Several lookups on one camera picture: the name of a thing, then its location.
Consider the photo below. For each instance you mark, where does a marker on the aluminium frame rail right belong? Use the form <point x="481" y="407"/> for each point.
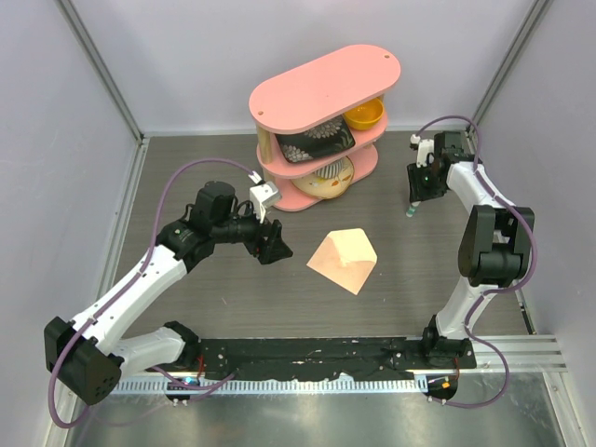
<point x="529" y="24"/>

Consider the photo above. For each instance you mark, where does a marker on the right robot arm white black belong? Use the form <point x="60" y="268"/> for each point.
<point x="495" y="249"/>

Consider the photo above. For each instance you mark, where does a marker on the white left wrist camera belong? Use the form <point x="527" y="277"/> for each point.
<point x="263" y="195"/>

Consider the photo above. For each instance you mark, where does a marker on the pink envelope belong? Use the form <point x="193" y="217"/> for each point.
<point x="345" y="257"/>

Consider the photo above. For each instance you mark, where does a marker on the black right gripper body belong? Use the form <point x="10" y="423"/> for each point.
<point x="424" y="185"/>

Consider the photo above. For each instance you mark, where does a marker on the striped small bowl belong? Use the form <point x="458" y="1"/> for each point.
<point x="332" y="170"/>

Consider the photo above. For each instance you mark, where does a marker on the aluminium frame rail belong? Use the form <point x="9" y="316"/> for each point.
<point x="82" y="35"/>
<point x="529" y="24"/>

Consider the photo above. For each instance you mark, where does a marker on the aluminium frame rail left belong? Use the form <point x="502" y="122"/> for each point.
<point x="82" y="35"/>

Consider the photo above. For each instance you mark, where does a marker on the white slotted cable duct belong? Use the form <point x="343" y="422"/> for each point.
<point x="344" y="384"/>

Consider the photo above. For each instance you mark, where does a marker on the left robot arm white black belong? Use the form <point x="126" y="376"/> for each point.
<point x="88" y="353"/>

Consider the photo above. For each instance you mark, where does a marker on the yellow bowl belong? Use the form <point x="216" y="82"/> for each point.
<point x="366" y="115"/>

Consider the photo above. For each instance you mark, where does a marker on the beige patterned plate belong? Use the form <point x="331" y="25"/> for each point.
<point x="314" y="186"/>

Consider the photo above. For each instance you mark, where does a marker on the black floral plate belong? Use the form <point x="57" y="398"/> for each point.
<point x="326" y="139"/>

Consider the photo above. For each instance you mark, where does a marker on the pink three-tier shelf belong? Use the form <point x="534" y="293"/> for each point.
<point x="315" y="92"/>

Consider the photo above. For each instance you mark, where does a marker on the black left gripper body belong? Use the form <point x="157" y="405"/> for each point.
<point x="250" y="234"/>

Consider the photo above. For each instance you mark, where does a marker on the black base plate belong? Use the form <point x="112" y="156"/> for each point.
<point x="317" y="359"/>

